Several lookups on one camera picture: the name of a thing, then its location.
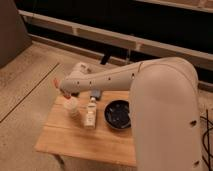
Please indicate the orange red pepper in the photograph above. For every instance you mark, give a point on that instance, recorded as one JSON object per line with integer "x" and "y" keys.
{"x": 56, "y": 83}

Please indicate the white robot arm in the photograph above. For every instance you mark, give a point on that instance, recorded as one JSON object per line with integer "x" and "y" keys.
{"x": 164, "y": 109}

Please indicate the black ceramic bowl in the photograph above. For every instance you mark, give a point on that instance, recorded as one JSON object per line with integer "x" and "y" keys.
{"x": 116, "y": 114}

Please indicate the white ceramic cup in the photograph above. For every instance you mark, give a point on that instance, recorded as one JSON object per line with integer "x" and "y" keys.
{"x": 71, "y": 106}

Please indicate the blue sponge block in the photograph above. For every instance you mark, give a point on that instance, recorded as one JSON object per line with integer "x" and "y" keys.
{"x": 96, "y": 93}

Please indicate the white plastic bottle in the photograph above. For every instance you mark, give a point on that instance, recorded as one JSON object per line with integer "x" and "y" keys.
{"x": 90, "y": 117}

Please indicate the wooden table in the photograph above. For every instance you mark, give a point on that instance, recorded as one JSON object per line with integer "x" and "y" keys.
{"x": 65, "y": 135}

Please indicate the white metal railing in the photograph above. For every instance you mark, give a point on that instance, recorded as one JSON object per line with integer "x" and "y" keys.
{"x": 200, "y": 59}

